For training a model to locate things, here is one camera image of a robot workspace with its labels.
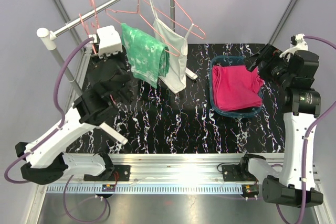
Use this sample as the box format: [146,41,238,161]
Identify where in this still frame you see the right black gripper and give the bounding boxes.
[243,44,293,88]

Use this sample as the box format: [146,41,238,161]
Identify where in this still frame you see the green tie-dye trousers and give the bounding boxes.
[121,23,170,89]

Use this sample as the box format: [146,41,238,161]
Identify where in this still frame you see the magenta trousers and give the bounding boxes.
[212,65,264,110]

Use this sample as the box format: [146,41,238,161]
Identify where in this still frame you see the pink hanger of magenta trousers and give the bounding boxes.
[87,0,116,105]

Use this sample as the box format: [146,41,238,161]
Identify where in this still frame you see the pink hanger of black trousers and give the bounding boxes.
[79,14,91,37]

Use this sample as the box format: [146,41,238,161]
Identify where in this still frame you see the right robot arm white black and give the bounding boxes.
[238,44,323,208]

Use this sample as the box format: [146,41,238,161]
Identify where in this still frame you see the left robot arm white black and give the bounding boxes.
[15,56,132,185]

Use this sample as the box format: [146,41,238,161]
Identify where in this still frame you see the pink hanger of camisole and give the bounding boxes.
[140,0,206,39]

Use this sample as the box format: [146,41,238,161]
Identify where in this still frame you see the blue transparent plastic basket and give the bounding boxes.
[209,55,264,118]

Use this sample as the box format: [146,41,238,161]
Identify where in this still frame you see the white camisole top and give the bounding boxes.
[149,0,194,94]

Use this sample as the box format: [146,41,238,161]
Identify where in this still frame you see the metal clothes rack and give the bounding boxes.
[36,0,198,145]

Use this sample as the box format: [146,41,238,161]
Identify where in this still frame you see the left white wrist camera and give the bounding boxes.
[88,25,123,59]

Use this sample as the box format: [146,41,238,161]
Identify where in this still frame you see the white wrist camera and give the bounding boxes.
[279,34,308,62]
[88,25,123,59]

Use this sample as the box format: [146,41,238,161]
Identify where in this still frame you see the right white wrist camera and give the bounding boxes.
[279,34,308,62]

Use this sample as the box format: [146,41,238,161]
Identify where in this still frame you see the aluminium mounting rail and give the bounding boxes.
[25,153,326,224]

